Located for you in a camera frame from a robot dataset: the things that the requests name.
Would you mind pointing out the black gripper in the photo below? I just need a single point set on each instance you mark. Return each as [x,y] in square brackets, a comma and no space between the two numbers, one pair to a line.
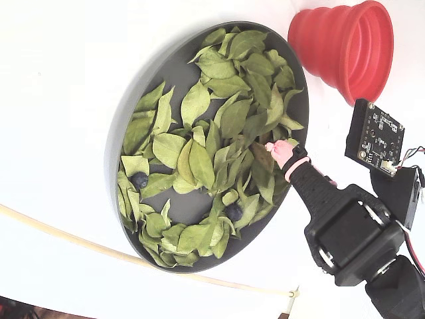
[343,229]

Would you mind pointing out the dark blueberry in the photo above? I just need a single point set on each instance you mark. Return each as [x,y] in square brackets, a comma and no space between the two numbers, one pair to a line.
[234,212]
[139,180]

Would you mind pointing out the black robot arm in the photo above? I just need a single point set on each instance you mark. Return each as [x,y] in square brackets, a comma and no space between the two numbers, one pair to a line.
[398,292]

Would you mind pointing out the pile of green leaves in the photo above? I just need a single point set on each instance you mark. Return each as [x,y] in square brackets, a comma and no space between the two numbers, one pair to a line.
[232,119]

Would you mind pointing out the red collapsible silicone cup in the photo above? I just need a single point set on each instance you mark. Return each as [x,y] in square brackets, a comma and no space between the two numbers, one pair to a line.
[332,50]

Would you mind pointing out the dark grey round bowl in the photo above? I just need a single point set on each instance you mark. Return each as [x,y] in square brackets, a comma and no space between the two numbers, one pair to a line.
[113,159]

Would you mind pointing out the thin wooden stick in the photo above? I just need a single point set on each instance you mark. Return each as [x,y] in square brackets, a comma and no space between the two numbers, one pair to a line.
[99,247]

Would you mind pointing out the black camera module with lens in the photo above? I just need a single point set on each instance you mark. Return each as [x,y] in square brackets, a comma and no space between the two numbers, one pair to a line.
[375,139]

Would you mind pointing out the black camera housing box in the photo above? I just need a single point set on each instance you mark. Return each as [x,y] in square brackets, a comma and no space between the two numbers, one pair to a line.
[398,196]

